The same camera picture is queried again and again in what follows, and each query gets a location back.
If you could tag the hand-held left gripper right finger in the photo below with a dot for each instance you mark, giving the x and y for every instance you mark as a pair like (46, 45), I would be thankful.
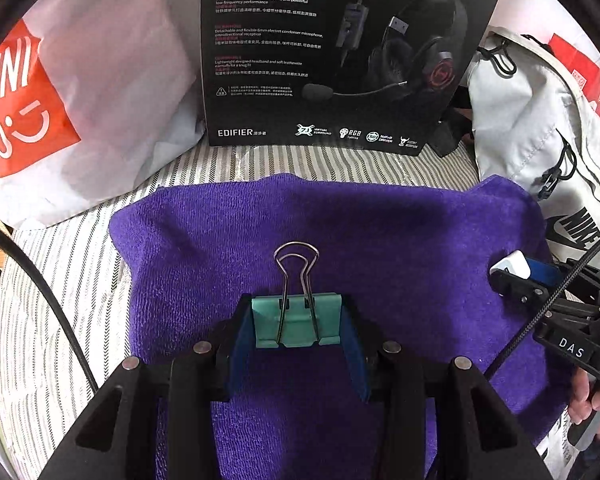
(352, 350)

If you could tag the white shopping bag red label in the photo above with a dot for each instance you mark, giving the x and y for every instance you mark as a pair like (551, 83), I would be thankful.
(120, 85)

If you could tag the black headphone box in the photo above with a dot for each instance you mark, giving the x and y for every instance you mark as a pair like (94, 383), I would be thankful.
(280, 60)

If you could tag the red and white bag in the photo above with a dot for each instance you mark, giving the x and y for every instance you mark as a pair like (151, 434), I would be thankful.
(580, 75)

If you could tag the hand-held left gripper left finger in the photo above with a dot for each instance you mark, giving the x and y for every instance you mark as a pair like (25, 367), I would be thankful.
(240, 355)

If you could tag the white backpack black logo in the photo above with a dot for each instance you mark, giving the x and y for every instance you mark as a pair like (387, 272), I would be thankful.
(520, 125)

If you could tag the green binder clip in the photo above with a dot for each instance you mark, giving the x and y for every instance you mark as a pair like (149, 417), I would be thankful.
(295, 325)

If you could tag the white rounded charger cube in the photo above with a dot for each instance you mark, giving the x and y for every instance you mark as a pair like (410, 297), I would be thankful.
(512, 262)

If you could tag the purple towel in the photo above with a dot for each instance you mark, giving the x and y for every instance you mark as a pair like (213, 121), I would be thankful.
(380, 240)

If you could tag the person's right hand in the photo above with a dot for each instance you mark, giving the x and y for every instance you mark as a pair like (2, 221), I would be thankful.
(582, 402)

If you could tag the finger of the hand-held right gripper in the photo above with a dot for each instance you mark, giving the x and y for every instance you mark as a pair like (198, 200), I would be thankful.
(545, 271)
(520, 287)

